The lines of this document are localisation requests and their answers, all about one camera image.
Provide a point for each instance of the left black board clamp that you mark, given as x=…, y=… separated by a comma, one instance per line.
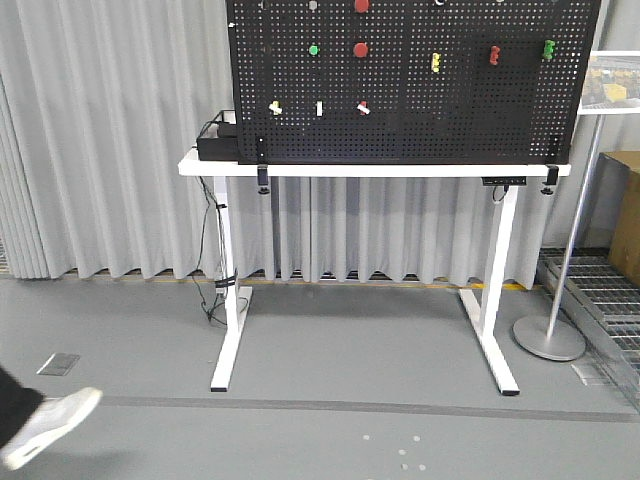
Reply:
x=262, y=167

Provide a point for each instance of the black board clamp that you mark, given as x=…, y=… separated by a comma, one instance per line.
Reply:
x=552, y=169
x=262, y=167

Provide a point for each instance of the black open tray box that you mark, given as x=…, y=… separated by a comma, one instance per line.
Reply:
x=218, y=138

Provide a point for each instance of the black perforated pegboard panel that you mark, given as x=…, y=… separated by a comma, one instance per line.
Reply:
x=470, y=113

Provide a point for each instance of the white standing desk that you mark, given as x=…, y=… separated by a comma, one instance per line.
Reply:
x=429, y=221

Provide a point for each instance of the desk height control panel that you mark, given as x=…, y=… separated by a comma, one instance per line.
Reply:
x=504, y=181

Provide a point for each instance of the lower red mushroom button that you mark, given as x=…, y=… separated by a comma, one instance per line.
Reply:
x=360, y=50

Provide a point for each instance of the red mushroom button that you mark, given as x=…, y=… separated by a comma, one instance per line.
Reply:
x=361, y=6
x=360, y=50

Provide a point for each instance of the upper red mushroom button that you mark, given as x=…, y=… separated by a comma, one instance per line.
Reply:
x=361, y=6

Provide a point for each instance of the right black board clamp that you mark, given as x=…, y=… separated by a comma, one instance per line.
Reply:
x=552, y=169

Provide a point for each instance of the grey pleated curtain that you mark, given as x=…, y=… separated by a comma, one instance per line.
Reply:
x=100, y=100

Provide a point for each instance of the metal floor grate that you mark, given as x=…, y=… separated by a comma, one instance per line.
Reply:
x=603, y=305

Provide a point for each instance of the floor outlet plate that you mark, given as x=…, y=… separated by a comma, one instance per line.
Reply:
x=58, y=364

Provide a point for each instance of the cardboard box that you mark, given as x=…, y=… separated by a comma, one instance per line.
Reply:
x=624, y=249

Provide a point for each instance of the white sneaker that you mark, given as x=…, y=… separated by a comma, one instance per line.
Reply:
x=52, y=419

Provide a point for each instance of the black trouser leg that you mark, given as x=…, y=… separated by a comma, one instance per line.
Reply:
x=18, y=403

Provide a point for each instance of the silver sign stand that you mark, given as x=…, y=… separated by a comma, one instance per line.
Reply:
x=570, y=240

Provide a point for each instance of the red toggle switch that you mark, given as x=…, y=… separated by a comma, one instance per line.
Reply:
x=362, y=107

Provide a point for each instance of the yellow toggle switch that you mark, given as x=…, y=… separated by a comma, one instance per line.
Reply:
x=275, y=108

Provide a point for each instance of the yellow handle switch right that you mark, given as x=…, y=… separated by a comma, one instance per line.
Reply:
x=436, y=62

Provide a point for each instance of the red handle switch right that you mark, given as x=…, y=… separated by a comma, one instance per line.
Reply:
x=494, y=55

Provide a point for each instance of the green handle switch right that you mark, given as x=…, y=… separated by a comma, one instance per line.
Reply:
x=548, y=49

